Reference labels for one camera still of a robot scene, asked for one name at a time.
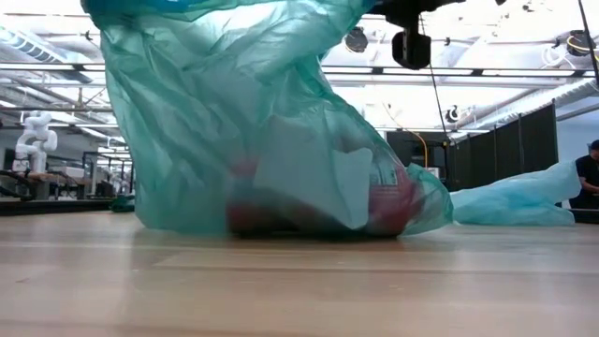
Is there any thin black hanging cable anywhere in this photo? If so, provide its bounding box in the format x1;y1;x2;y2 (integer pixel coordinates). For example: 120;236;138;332
423;27;451;141
577;0;599;88

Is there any black partition screen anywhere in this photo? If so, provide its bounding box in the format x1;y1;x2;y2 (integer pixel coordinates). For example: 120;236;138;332
446;100;559;192

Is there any small crumpled teal bag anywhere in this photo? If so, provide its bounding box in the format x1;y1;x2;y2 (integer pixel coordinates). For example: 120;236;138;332
110;194;137;214

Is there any light blue folded bag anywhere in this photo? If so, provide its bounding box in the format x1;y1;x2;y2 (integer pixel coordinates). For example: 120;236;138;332
449;159;582;227

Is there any distant wooden workbench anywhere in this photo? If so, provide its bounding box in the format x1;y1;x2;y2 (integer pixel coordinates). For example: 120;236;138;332
0;168;95;201

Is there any silver ventilation duct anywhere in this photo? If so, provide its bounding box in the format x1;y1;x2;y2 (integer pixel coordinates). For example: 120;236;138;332
0;25;95;85
460;77;599;130

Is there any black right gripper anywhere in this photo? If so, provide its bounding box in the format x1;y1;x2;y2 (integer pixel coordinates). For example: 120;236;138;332
372;0;467;28

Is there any ceiling light rail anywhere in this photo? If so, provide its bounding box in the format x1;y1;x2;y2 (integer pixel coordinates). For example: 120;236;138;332
0;62;599;79

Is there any yellow hanging cable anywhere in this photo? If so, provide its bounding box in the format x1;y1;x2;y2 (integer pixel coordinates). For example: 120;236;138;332
383;102;430;168

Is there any red protein shake bottle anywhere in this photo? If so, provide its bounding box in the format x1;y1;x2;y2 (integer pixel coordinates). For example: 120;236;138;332
226;154;425;237

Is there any person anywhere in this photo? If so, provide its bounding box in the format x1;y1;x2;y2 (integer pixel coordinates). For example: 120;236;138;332
568;139;599;211

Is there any teal plastic trash bag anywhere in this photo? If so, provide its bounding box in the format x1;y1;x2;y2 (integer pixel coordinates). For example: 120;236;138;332
80;0;454;238

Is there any distant black shelving frame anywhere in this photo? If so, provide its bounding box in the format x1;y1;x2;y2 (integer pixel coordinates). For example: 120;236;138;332
82;150;137;196

